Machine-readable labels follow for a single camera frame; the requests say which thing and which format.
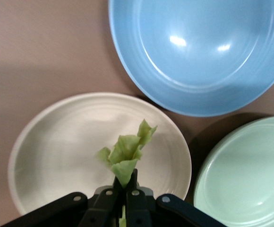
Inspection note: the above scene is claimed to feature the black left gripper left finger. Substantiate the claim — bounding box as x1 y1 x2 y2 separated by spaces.
0 176 125 227

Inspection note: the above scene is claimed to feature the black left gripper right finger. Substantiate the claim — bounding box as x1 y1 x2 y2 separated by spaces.
124 168 228 227

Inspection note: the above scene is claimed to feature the green lettuce leaf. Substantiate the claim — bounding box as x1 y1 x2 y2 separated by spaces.
96 119 158 190

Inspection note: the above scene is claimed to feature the beige plate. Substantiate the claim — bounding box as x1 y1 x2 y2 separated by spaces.
8 92 192 216

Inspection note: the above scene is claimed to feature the mint green plate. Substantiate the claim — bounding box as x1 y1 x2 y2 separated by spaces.
193 115 274 227

